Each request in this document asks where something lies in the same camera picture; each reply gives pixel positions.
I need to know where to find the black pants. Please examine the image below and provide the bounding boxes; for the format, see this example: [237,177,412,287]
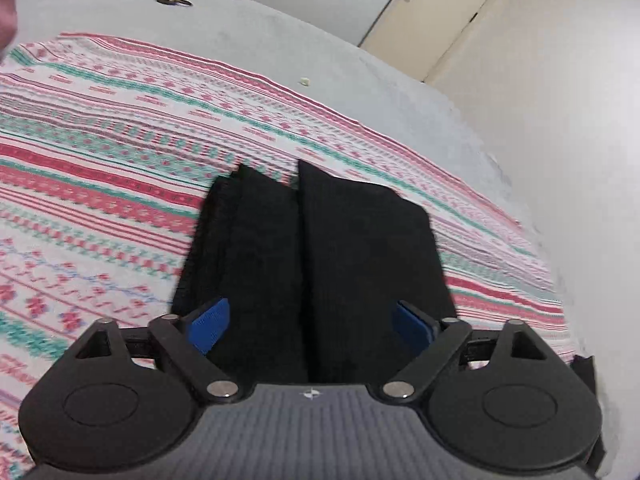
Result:
[171,162,456,386]

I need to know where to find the cream bedroom door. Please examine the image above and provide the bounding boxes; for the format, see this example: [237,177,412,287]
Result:
[361,0,487,81]

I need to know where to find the patterned red green blanket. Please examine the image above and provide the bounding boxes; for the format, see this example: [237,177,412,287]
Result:
[1,34,577,479]

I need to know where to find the black glasses on bed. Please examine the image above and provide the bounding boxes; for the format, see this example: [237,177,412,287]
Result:
[155,0,193,8]

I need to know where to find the upper pink pillow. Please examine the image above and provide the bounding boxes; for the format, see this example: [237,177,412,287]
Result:
[0,0,17,54]

